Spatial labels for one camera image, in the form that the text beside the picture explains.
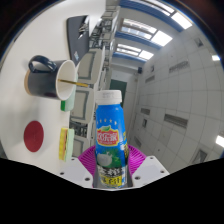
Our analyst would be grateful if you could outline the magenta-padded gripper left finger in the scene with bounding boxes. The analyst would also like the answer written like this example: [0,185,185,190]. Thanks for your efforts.
[55,145,99,188]

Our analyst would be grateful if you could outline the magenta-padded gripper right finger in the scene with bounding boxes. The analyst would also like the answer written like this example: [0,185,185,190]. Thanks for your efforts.
[125,144,170,188]

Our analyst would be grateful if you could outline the blue drink bottle white cap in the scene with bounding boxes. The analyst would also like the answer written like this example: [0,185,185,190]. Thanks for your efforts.
[94,89,130,190]

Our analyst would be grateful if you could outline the yellow and green sponge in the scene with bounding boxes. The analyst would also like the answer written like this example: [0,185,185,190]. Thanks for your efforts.
[58,126,76,163]

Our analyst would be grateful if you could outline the flat round red coaster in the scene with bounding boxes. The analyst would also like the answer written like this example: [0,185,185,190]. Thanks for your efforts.
[23,120,45,153]

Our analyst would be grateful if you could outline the ceiling lights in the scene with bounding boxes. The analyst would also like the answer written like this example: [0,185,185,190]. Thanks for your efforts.
[134,38,224,164]

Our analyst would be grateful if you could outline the green chalkboard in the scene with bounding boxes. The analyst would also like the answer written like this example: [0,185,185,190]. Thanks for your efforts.
[109,79,128,108]

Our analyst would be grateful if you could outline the golden stirring stick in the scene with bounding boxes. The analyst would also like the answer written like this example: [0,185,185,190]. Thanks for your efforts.
[57,78,90,88]

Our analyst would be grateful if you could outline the dark blue mug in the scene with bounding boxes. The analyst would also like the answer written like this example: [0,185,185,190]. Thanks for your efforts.
[23,55,78,101]

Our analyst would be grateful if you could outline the classroom chairs and desks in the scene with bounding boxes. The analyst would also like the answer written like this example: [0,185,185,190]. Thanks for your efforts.
[69,0,121,158]

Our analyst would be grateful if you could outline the blue window curtain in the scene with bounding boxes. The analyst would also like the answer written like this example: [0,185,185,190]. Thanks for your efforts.
[112,51,149,64]
[119,0,185,33]
[114,31,162,51]

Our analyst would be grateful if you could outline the tall bright window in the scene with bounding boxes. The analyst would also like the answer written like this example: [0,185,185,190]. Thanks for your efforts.
[146,0,194,31]
[121,18,173,48]
[116,43,154,61]

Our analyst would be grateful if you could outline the black folder with keys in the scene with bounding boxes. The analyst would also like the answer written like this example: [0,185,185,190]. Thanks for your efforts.
[66,14,91,67]

